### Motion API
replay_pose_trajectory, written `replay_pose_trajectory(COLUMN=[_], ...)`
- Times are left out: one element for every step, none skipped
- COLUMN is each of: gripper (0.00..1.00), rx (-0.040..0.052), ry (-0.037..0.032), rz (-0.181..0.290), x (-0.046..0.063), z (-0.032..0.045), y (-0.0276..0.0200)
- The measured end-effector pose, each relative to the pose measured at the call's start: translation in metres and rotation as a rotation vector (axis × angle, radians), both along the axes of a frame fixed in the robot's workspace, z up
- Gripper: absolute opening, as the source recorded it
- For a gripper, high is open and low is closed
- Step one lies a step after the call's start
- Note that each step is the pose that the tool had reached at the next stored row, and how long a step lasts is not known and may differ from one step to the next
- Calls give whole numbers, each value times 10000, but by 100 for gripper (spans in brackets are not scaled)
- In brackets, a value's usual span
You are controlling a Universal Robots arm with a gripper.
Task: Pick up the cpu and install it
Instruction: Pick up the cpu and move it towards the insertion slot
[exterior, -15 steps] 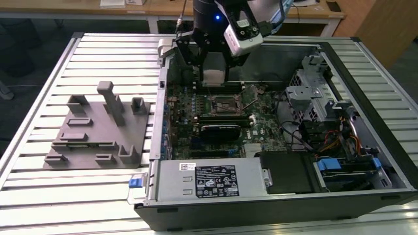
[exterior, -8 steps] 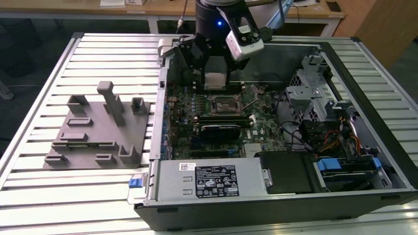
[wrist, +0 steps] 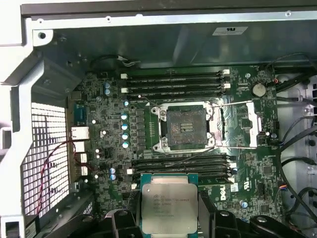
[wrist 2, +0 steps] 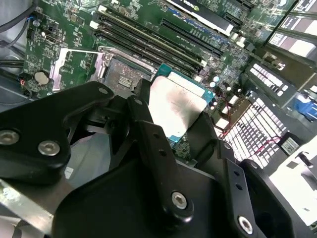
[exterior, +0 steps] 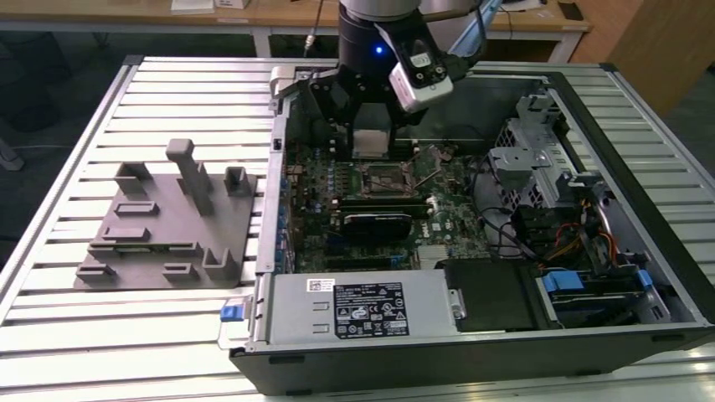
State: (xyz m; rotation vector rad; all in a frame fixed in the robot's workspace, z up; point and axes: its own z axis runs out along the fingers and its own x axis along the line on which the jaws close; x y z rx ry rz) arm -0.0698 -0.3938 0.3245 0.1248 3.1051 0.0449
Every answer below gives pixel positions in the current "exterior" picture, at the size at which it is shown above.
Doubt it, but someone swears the grey chair base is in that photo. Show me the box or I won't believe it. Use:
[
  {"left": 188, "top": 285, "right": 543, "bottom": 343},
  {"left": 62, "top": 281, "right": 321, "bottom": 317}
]
[{"left": 0, "top": 137, "right": 24, "bottom": 172}]

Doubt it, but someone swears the small black graphics card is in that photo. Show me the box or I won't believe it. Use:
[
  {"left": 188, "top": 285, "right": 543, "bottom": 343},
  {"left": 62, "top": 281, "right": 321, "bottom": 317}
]
[{"left": 339, "top": 212, "right": 417, "bottom": 243}]

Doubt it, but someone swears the black office chair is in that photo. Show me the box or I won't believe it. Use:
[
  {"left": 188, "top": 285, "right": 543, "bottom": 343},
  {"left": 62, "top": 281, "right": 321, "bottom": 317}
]
[{"left": 0, "top": 31, "right": 72, "bottom": 135}]

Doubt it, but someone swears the silver metal drive cage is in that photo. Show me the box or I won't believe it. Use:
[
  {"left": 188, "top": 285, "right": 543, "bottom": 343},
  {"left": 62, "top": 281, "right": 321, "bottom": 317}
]
[{"left": 486, "top": 94, "right": 589, "bottom": 210}]

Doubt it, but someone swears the silver power supply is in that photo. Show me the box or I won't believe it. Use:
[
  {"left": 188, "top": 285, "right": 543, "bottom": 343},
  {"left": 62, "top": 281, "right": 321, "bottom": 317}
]
[{"left": 261, "top": 269, "right": 466, "bottom": 348}]

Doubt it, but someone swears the silver chipset heatsink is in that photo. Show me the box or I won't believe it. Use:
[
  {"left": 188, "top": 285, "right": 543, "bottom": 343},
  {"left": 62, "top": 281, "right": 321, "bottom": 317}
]
[{"left": 417, "top": 245, "right": 450, "bottom": 268}]

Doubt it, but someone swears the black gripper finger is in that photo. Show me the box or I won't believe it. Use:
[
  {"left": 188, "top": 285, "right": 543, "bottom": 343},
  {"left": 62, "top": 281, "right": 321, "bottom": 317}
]
[
  {"left": 305, "top": 70, "right": 361, "bottom": 163},
  {"left": 386, "top": 102, "right": 430, "bottom": 163}
]

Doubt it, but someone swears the black cable bundle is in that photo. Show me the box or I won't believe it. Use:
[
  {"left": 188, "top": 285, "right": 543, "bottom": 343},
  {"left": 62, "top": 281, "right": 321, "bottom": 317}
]
[{"left": 471, "top": 200, "right": 554, "bottom": 260}]

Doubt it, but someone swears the CPU socket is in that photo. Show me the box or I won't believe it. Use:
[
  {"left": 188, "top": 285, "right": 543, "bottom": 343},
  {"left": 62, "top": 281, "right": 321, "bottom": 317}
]
[{"left": 361, "top": 162, "right": 423, "bottom": 198}]

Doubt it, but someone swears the wooden cabinet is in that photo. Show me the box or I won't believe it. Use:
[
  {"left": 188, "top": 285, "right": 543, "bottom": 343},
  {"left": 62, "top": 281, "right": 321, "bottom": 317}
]
[{"left": 569, "top": 0, "right": 715, "bottom": 118}]

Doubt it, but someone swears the silver power supply handle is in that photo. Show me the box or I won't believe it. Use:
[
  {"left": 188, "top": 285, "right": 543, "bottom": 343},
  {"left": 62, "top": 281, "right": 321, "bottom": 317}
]
[{"left": 215, "top": 292, "right": 265, "bottom": 352}]

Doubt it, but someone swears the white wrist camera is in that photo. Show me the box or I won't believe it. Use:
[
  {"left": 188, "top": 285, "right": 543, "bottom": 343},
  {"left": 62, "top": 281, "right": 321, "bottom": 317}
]
[{"left": 387, "top": 39, "right": 455, "bottom": 115}]

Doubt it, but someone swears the white paper box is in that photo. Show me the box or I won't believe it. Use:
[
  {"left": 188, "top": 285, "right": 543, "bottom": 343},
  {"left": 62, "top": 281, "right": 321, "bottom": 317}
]
[{"left": 170, "top": 0, "right": 217, "bottom": 16}]

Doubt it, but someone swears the grey case corner handle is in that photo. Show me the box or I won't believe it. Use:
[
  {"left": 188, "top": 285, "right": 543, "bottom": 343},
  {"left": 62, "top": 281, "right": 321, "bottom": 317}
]
[{"left": 269, "top": 65, "right": 310, "bottom": 113}]

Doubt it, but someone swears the silver CPU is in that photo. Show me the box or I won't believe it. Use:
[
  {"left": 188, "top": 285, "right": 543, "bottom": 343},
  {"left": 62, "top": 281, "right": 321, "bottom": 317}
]
[{"left": 354, "top": 127, "right": 391, "bottom": 160}]

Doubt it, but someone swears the grey parts rack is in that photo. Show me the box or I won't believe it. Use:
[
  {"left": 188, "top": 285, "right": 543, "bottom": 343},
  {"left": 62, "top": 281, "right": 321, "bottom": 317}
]
[{"left": 72, "top": 137, "right": 265, "bottom": 293}]

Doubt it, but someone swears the green motherboard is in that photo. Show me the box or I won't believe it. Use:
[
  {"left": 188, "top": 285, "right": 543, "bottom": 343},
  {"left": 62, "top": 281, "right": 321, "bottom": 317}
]
[{"left": 282, "top": 140, "right": 497, "bottom": 273}]

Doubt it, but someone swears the black PC case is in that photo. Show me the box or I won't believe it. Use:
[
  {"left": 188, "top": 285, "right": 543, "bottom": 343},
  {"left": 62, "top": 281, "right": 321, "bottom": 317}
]
[{"left": 227, "top": 61, "right": 715, "bottom": 397}]

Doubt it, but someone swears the wooden desk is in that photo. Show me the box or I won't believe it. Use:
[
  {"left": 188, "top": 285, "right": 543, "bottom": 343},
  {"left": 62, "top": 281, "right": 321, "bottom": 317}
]
[{"left": 0, "top": 0, "right": 595, "bottom": 64}]

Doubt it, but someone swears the metal disk bay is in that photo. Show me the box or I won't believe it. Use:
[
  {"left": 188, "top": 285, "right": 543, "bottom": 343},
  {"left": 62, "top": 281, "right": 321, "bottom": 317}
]
[{"left": 534, "top": 265, "right": 675, "bottom": 330}]

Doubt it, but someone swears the orange yellow wire bundle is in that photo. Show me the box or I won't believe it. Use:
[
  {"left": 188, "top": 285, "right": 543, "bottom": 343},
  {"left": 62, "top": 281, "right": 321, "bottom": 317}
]
[{"left": 550, "top": 221, "right": 619, "bottom": 269}]

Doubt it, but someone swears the black plastic cover panel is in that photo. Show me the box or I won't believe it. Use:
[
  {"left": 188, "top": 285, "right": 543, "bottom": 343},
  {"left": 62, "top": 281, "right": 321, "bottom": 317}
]
[{"left": 445, "top": 258, "right": 553, "bottom": 332}]

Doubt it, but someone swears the blue disk carrier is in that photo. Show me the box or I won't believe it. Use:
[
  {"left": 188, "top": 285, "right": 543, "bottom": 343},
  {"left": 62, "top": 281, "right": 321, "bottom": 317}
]
[{"left": 541, "top": 271, "right": 587, "bottom": 294}]

